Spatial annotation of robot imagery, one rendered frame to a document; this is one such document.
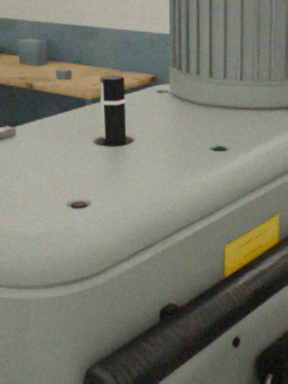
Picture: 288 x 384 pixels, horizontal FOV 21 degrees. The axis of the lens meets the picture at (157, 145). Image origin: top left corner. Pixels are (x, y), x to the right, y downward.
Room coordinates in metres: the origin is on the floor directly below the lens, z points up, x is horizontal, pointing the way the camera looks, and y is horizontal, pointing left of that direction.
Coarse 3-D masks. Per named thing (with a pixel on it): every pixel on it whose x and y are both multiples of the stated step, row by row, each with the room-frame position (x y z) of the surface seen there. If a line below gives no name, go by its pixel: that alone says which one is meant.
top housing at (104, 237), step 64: (64, 128) 0.72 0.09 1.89; (128, 128) 0.71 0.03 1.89; (192, 128) 0.71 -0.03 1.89; (256, 128) 0.70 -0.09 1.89; (0, 192) 0.54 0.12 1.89; (64, 192) 0.54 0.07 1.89; (128, 192) 0.53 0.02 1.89; (192, 192) 0.56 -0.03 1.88; (256, 192) 0.62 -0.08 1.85; (0, 256) 0.45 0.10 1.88; (64, 256) 0.45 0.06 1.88; (128, 256) 0.49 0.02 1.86; (192, 256) 0.55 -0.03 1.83; (256, 256) 0.62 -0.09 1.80; (0, 320) 0.45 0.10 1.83; (64, 320) 0.45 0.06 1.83; (128, 320) 0.48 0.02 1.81
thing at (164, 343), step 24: (264, 264) 0.58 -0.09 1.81; (216, 288) 0.54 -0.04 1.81; (240, 288) 0.55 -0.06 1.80; (264, 288) 0.56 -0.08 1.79; (168, 312) 0.51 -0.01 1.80; (192, 312) 0.50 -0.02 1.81; (216, 312) 0.51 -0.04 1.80; (240, 312) 0.53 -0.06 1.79; (144, 336) 0.47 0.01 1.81; (168, 336) 0.47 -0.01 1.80; (192, 336) 0.49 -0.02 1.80; (216, 336) 0.51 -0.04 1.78; (120, 360) 0.44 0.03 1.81; (144, 360) 0.45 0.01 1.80; (168, 360) 0.46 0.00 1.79
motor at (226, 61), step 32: (192, 0) 0.81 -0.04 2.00; (224, 0) 0.78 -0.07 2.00; (256, 0) 0.77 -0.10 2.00; (192, 32) 0.81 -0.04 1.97; (224, 32) 0.78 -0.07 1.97; (256, 32) 0.77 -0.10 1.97; (192, 64) 0.81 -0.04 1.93; (224, 64) 0.78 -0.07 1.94; (256, 64) 0.77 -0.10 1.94; (192, 96) 0.80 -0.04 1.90; (224, 96) 0.78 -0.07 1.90; (256, 96) 0.77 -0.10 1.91
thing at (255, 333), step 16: (272, 304) 0.67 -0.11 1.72; (256, 320) 0.64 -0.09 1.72; (272, 320) 0.67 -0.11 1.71; (224, 336) 0.61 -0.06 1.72; (240, 336) 0.62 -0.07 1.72; (256, 336) 0.64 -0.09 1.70; (272, 336) 0.67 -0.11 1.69; (208, 352) 0.58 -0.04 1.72; (224, 352) 0.60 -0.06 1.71; (240, 352) 0.62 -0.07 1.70; (256, 352) 0.64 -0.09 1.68; (192, 368) 0.56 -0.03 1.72; (208, 368) 0.58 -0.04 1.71; (224, 368) 0.60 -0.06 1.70; (240, 368) 0.62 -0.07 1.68; (256, 368) 0.64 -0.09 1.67
